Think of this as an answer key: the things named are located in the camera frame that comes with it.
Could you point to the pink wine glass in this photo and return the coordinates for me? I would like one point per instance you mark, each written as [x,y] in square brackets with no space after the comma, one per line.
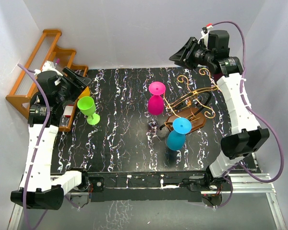
[156,102]

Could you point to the gold wire wine glass rack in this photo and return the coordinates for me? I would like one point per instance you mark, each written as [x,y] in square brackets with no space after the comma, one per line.
[195,96]

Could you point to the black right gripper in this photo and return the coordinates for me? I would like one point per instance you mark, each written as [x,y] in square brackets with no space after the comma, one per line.
[180,58]

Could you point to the green wine glass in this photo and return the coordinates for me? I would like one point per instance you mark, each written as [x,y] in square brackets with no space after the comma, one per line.
[87,106]

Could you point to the aluminium frame rail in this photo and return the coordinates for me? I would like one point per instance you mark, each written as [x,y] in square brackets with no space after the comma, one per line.
[138,178]

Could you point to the orange wine glass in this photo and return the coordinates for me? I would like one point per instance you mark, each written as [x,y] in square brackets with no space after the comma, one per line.
[85,93]

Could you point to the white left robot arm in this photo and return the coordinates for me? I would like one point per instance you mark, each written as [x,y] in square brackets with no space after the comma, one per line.
[38,153]

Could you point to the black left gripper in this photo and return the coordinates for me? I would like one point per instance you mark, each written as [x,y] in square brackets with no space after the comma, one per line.
[79,81]

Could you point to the wooden tiered shelf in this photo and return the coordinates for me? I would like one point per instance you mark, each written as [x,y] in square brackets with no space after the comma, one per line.
[22,94]

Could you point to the blue wine glass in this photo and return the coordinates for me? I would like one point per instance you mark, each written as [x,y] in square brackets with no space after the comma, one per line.
[177,137]

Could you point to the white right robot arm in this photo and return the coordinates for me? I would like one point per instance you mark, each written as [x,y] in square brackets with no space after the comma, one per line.
[247,136]

